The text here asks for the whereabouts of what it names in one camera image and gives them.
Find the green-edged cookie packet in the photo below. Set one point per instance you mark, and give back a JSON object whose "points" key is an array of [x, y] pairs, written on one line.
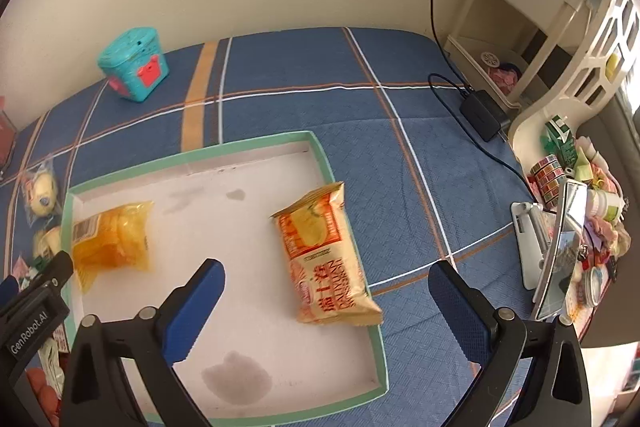
{"points": [[47, 242]]}

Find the patterned tape roll stack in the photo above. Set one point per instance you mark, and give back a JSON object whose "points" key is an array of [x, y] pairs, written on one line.
{"points": [[547, 179]]}

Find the green white carton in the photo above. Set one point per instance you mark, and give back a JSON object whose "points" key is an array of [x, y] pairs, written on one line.
{"points": [[562, 139]]}

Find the red white snack packet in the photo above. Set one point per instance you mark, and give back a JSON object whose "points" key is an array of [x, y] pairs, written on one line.
{"points": [[42, 394]]}

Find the small white bottle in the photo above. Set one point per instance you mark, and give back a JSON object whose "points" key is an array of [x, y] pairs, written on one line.
{"points": [[605, 204]]}

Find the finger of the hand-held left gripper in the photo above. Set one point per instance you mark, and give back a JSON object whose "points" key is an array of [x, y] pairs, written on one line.
{"points": [[7, 292], [52, 272]]}

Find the pile of small trinkets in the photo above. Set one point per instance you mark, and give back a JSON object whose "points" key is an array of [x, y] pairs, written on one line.
{"points": [[607, 247]]}

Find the clear pastry packet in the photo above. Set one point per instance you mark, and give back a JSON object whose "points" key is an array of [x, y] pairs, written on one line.
{"points": [[41, 192]]}

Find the white tablet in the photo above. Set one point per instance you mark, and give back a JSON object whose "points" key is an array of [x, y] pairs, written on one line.
{"points": [[562, 247]]}

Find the teal toy box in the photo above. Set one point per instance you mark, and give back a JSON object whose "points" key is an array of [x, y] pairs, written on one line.
{"points": [[132, 62]]}

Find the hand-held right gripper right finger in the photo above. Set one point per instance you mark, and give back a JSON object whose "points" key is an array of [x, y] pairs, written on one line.
{"points": [[457, 312]]}

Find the clear yellow snack packet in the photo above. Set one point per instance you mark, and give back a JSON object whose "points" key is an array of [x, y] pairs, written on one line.
{"points": [[110, 239]]}

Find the white lattice plastic rack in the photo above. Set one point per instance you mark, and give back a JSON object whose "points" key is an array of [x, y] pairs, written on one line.
{"points": [[595, 57]]}

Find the orange snack packet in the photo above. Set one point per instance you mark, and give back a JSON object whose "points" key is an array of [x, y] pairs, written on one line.
{"points": [[325, 252]]}

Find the pink cloth item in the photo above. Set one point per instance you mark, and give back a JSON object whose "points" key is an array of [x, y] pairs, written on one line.
{"points": [[505, 77]]}

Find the black power adapter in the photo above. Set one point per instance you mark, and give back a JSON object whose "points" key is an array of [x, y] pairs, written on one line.
{"points": [[482, 114]]}

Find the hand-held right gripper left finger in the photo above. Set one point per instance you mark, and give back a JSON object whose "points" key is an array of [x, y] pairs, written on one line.
{"points": [[200, 307]]}

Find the green white biscuit packet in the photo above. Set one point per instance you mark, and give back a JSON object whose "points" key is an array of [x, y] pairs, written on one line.
{"points": [[52, 357]]}

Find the white tablet stand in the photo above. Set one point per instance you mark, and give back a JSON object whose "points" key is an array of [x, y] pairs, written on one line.
{"points": [[530, 242]]}

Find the blue plaid cloth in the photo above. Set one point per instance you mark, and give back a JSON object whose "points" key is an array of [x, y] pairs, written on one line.
{"points": [[440, 157]]}

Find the white tray box green rim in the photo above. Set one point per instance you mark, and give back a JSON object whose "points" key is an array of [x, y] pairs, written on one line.
{"points": [[240, 217]]}

